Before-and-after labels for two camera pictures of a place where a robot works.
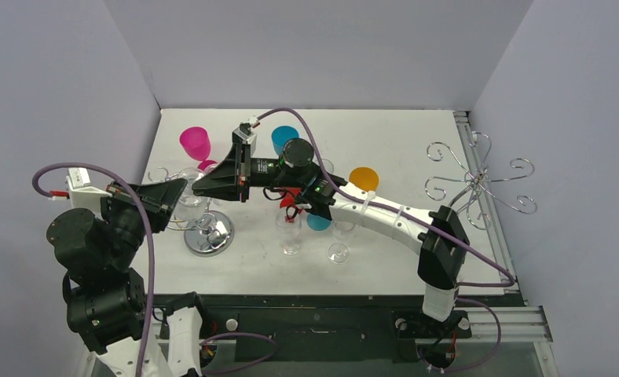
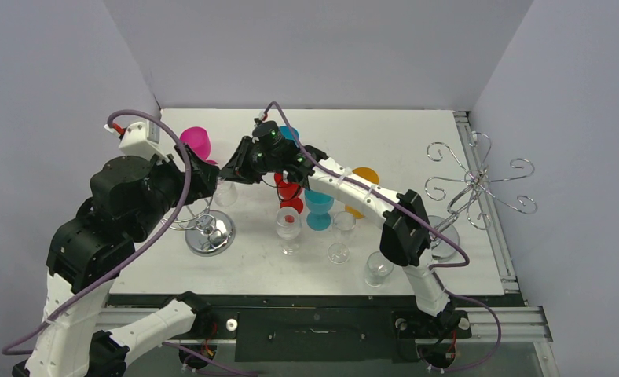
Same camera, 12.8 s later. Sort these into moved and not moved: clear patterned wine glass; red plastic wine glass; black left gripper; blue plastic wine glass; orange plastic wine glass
Moved: black left gripper
Not moved: red plastic wine glass; blue plastic wine glass; orange plastic wine glass; clear patterned wine glass
